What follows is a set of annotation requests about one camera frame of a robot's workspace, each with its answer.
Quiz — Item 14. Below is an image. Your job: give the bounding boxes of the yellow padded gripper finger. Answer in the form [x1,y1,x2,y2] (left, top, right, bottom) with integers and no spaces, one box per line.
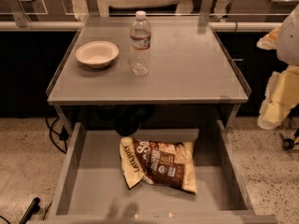
[257,65,299,130]
[257,26,280,50]

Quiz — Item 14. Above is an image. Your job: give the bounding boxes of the brown chip bag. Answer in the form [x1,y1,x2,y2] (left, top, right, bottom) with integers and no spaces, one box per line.
[120,137,197,194]

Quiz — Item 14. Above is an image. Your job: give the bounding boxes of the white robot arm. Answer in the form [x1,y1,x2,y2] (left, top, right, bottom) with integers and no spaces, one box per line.
[257,5,299,130]

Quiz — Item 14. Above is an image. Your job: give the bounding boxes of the grey counter cabinet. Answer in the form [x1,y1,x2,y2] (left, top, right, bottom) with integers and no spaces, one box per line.
[48,16,250,122]

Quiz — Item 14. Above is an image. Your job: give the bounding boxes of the grey open top drawer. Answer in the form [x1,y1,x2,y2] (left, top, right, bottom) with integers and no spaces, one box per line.
[29,122,278,224]

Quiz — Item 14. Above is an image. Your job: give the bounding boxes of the black caster wheel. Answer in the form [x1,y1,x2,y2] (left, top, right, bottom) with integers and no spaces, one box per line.
[279,133,299,150]

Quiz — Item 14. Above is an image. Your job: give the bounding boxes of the clear plastic water bottle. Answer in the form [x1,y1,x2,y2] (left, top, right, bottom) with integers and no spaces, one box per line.
[129,10,151,76]

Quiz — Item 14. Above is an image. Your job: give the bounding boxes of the white paper bowl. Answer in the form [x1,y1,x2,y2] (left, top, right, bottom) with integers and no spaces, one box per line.
[75,41,119,68]

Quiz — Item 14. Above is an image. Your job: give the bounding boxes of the black power cable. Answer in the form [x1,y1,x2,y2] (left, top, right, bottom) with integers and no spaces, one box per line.
[45,117,69,155]

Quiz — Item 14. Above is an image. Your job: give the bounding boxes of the white horizontal rail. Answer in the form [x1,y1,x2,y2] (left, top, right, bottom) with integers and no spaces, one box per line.
[0,21,281,32]

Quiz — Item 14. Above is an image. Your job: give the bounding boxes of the black handle bar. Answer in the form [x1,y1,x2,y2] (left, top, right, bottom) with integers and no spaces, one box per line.
[19,197,40,224]

